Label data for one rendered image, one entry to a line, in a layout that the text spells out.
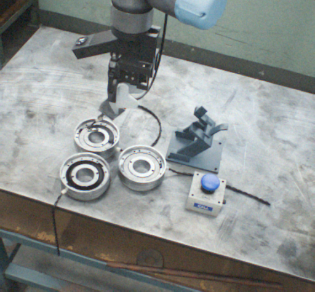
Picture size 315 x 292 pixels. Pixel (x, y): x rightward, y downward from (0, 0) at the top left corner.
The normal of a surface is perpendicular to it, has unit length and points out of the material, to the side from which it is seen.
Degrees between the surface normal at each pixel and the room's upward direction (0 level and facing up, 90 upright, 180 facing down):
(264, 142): 0
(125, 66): 90
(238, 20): 90
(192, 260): 0
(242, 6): 90
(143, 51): 90
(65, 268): 0
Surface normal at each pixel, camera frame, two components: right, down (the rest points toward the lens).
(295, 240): 0.11, -0.69
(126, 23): -0.18, 0.70
